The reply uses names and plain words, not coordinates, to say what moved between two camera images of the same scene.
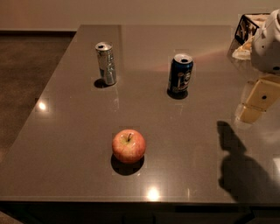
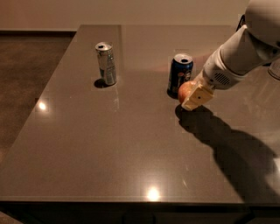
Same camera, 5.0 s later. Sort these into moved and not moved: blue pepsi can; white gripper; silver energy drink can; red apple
Moved: white gripper; red apple
Not moved: silver energy drink can; blue pepsi can
